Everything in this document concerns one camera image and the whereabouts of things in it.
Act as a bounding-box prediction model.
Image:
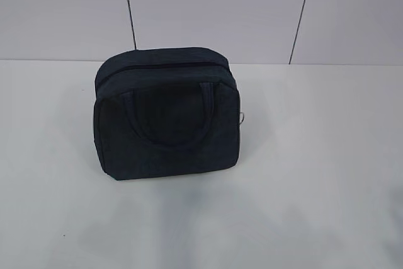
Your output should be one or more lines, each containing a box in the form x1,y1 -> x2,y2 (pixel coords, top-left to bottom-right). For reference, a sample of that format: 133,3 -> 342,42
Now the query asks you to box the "navy blue lunch bag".
93,47 -> 243,181

